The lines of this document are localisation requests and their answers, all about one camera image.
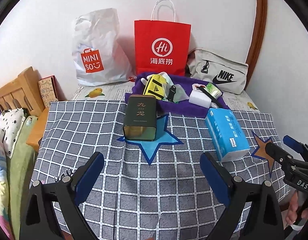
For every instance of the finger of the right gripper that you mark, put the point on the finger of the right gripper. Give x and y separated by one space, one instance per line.
280 155
293 144

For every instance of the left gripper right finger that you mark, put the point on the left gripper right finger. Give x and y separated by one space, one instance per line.
264 220

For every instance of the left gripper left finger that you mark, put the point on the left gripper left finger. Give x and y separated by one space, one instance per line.
69 191

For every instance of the white sponge block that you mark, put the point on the white sponge block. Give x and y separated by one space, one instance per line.
200 99

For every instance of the small red white packet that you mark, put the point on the small red white packet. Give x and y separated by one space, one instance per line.
196 86

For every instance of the clear plastic bag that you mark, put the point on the clear plastic bag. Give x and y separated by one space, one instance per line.
177 94

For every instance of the green wet wipe packet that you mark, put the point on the green wet wipe packet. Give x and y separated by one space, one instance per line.
166 88

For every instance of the person's right hand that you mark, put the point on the person's right hand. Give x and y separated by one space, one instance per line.
292 210

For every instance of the orange felt star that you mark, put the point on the orange felt star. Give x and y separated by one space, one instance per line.
260 152

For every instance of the striped folded blanket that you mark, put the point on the striped folded blanket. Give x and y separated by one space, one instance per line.
4 195

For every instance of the green bed sheet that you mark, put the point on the green bed sheet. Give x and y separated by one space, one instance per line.
19 171

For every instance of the blue tissue box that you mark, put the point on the blue tissue box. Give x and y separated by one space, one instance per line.
227 135

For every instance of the grey checked tablecloth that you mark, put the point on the grey checked tablecloth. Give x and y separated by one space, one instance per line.
145 189

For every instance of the green tissue pack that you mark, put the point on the green tissue pack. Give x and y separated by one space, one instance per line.
213 90

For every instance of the grey Nike waist bag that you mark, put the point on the grey Nike waist bag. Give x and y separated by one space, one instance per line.
229 76

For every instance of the white dotted pillow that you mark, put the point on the white dotted pillow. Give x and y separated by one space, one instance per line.
11 122

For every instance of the purple fleece towel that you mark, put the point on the purple fleece towel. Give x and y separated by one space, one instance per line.
181 104

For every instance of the blue felt star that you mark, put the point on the blue felt star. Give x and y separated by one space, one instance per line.
154 139

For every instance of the wooden headboard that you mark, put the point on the wooden headboard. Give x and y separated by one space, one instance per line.
23 92

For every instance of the brown patterned book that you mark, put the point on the brown patterned book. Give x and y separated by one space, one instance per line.
48 91

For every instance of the dark green tea tin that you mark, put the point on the dark green tea tin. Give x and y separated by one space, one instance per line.
140 122

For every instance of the yellow Adidas pouch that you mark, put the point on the yellow Adidas pouch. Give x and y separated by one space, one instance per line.
154 86

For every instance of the red Haidilao paper bag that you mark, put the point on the red Haidilao paper bag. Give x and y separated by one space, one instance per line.
161 46

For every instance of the white Miniso plastic bag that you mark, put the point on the white Miniso plastic bag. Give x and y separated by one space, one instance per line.
97 55

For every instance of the brown wooden door frame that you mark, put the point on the brown wooden door frame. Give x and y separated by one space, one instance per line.
257 37

